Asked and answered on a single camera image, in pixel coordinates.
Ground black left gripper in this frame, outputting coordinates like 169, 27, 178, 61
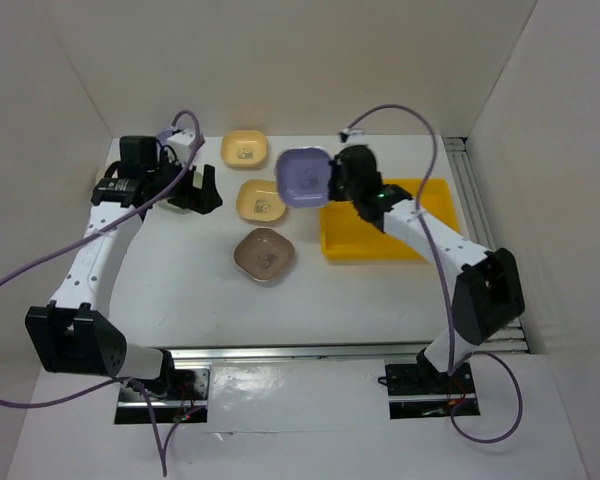
148, 150, 222, 215

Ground purple panda plate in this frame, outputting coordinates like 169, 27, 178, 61
275, 147, 331, 208
156, 129, 178, 146

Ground yellow panda plate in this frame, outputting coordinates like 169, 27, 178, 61
236, 179, 287, 223
220, 130, 268, 169

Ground brown panda plate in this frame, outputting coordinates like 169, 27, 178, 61
233, 227, 296, 284

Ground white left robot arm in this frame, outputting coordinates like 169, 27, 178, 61
25, 128, 223, 399

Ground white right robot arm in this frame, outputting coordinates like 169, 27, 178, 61
329, 145, 525, 392

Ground yellow plastic bin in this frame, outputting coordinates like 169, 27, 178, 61
319, 178, 465, 263

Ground green panda plate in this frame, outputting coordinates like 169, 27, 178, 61
156, 200, 191, 215

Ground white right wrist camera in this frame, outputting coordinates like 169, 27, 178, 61
338, 127, 367, 145

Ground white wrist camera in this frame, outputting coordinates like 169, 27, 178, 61
166, 129, 196, 163
338, 127, 367, 145

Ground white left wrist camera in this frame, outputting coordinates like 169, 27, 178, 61
166, 129, 196, 163

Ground aluminium side rail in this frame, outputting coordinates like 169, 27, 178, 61
443, 137, 530, 355

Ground aluminium table edge rail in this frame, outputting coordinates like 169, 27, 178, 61
57, 340, 481, 364

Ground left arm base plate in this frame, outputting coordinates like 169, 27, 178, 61
114, 366, 211, 425

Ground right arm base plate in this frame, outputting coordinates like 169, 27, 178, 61
377, 363, 480, 420

